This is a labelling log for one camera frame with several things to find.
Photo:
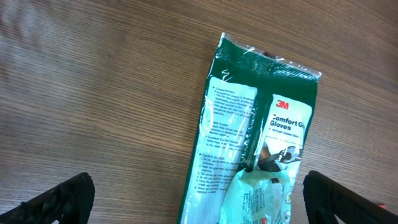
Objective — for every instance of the red stick packet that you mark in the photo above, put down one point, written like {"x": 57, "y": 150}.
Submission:
{"x": 382, "y": 206}

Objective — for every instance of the teal wipes packet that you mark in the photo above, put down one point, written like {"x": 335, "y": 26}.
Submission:
{"x": 257, "y": 197}

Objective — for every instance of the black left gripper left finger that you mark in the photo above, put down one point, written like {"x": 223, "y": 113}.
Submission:
{"x": 70, "y": 202}

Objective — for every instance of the green sponge package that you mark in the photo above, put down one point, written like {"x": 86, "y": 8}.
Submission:
{"x": 255, "y": 115}

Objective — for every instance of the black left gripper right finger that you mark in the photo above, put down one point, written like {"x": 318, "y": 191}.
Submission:
{"x": 327, "y": 201}

